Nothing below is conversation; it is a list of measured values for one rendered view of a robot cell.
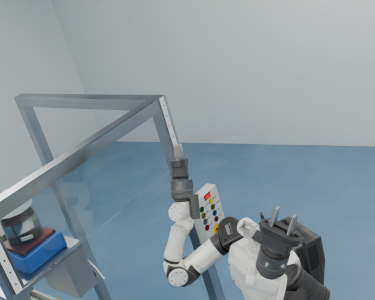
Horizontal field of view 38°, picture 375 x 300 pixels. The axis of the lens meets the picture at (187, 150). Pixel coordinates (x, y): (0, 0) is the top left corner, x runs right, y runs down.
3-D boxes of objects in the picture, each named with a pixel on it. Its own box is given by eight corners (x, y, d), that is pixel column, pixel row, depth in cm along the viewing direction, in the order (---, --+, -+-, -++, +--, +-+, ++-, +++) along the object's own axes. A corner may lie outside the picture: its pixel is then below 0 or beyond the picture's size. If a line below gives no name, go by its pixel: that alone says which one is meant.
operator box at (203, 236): (228, 227, 287) (216, 184, 277) (209, 246, 276) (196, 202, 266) (218, 224, 291) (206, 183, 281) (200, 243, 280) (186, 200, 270)
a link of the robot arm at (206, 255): (180, 281, 230) (221, 247, 228) (183, 297, 217) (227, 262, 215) (162, 262, 227) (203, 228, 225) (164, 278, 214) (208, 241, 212)
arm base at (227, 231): (225, 243, 230) (245, 224, 229) (243, 264, 221) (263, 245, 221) (209, 230, 219) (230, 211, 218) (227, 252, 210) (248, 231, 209)
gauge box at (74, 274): (97, 283, 238) (82, 246, 230) (80, 299, 231) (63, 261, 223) (66, 272, 252) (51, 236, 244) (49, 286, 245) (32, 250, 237)
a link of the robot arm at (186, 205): (178, 188, 221) (181, 216, 221) (163, 192, 211) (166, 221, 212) (202, 187, 215) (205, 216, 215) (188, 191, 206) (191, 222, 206)
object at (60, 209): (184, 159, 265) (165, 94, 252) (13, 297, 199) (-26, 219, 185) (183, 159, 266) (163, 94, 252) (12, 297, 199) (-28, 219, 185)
